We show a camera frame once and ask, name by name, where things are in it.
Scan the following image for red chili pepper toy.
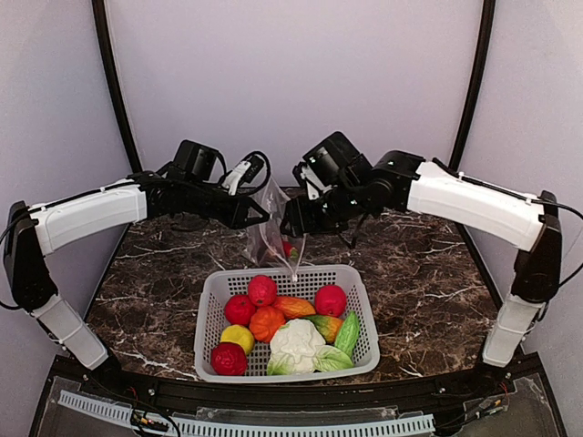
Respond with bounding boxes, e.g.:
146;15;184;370
281;240;295;259

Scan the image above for clear zip top bag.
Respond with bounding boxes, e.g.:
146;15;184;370
244;177;306;282

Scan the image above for white cauliflower toy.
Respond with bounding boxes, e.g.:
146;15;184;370
266;319;353;376

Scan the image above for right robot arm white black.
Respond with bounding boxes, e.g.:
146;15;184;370
281;131;563;368

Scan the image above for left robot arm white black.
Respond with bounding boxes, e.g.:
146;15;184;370
1;140;271;371

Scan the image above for white perforated plastic basket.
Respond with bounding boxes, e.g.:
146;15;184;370
194;265;380;383

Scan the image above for red wrinkled fruit left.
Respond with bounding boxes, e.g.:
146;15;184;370
248;275;278;307

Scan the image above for red wrinkled fruit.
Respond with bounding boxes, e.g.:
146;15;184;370
314;285;347;318
210;342;248;376
248;275;278;307

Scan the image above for red wrinkled fruit right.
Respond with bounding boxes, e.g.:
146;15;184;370
314;285;347;318

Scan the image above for orange yellow mango toy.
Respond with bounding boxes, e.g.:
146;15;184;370
272;296;316;320

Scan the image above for red tomato fruit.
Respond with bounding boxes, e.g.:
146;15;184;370
224;294;257;327

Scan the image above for orange pumpkin toy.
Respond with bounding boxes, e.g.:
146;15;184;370
249;306;286;343

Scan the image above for green orange mango toy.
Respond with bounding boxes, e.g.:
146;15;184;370
303;315;343;344

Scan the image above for yellow lemon toy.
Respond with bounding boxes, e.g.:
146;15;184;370
220;324;255;355

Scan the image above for green bitter gourd toy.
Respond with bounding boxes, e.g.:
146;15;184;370
333;311;360;357

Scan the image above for red wrinkled fruit front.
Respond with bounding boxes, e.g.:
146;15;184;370
210;342;248;376

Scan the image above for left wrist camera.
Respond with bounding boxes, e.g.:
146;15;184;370
220;155;264;197

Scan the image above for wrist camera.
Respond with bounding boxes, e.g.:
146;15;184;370
220;155;264;197
292;162;331;201

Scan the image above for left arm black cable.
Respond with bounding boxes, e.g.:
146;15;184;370
213;149;272;197

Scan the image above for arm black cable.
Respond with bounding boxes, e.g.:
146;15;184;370
213;149;272;197
539;198;583;292

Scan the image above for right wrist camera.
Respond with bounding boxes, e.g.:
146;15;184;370
292;162;331;201

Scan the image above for white slotted cable duct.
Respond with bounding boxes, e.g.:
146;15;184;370
57;390;435;437

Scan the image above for left electronics board wires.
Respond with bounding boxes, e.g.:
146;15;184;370
122;386;183;437

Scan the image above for electronics board wires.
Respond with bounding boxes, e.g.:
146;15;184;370
122;386;183;437
464;381;516;422

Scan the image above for black front rail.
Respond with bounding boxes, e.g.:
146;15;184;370
52;353;549;423

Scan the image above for left black frame post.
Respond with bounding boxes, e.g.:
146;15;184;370
91;0;143;173

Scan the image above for black frame post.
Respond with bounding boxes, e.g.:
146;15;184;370
448;0;496;170
91;0;143;173

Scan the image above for right electronics board wires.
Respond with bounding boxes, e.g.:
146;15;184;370
464;381;516;422

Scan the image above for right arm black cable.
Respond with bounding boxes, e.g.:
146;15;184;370
539;198;583;292

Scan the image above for right black frame post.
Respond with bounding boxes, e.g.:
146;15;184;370
448;0;496;170

